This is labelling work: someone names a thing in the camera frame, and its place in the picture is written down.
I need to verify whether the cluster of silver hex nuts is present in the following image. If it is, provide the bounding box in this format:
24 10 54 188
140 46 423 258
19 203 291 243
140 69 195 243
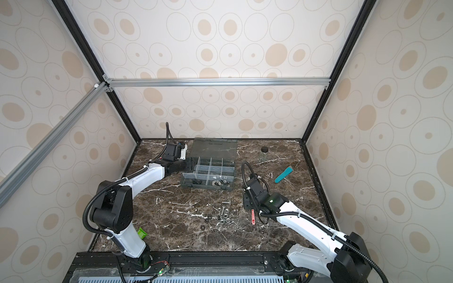
205 200 239 225

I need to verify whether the left diagonal aluminium frame bar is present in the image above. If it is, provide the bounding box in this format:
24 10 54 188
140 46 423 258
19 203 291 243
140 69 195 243
1 82 107 206

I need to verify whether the horizontal aluminium frame bar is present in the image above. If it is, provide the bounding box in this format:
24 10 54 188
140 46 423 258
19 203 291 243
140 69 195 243
107 77 330 87

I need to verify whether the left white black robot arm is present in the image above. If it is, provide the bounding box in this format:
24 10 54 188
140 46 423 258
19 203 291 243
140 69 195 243
82 142 188 258

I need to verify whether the green plastic packet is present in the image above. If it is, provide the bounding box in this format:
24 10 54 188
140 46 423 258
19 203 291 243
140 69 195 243
138 227 147 239

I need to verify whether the grey compartment organizer box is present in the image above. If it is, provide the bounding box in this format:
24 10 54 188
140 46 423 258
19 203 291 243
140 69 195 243
180 138 238 192

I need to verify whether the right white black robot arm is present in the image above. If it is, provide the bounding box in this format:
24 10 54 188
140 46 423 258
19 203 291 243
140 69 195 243
243 175 389 283

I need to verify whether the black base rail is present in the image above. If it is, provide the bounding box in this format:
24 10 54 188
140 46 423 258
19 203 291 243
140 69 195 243
63 251 331 283

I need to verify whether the small black-lidded glass jar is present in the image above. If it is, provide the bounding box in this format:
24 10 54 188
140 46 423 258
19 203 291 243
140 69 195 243
258 146 269 163

